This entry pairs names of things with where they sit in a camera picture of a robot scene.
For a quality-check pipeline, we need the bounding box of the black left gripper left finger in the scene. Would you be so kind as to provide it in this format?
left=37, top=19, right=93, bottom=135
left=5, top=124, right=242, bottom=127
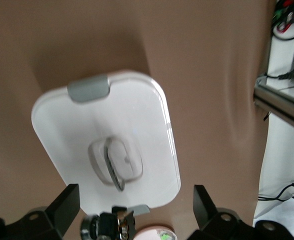
left=0, top=183, right=81, bottom=240

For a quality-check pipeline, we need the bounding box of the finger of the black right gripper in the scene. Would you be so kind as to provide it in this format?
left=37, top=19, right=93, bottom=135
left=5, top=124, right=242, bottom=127
left=98, top=212, right=119, bottom=240
left=125, top=209, right=137, bottom=240

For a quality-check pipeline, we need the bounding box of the black cable with plug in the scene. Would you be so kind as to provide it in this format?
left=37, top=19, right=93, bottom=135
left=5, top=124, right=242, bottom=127
left=266, top=71, right=294, bottom=81

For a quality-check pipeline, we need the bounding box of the brown table mat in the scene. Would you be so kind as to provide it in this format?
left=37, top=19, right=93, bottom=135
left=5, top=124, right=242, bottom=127
left=0, top=0, right=275, bottom=240

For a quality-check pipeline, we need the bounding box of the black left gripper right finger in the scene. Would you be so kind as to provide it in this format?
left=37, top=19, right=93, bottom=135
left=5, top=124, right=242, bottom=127
left=186, top=184, right=294, bottom=240

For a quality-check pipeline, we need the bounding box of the grey box clip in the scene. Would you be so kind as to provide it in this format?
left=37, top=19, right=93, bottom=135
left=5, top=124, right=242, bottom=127
left=67, top=76, right=111, bottom=104
left=130, top=204, right=151, bottom=216

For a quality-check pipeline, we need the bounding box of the pink round plate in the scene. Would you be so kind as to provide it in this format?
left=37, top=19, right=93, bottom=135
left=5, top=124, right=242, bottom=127
left=134, top=223, right=178, bottom=240

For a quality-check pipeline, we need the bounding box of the white lidded storage box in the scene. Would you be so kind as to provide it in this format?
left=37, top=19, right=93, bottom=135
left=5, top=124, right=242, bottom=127
left=31, top=69, right=182, bottom=216

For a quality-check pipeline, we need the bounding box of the power strip with red light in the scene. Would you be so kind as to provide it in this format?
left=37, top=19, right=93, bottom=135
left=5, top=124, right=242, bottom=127
left=272, top=0, right=294, bottom=41

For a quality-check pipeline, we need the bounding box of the aluminium camera mount extrusion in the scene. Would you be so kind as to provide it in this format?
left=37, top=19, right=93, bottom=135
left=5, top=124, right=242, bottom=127
left=253, top=74, right=294, bottom=131

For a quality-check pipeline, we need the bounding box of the grey folding lid handle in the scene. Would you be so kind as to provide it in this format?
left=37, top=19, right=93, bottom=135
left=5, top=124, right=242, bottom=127
left=102, top=136, right=127, bottom=192

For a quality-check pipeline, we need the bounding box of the green and silver switch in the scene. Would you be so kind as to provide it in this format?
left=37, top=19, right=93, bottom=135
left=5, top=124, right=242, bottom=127
left=157, top=230, right=172, bottom=240

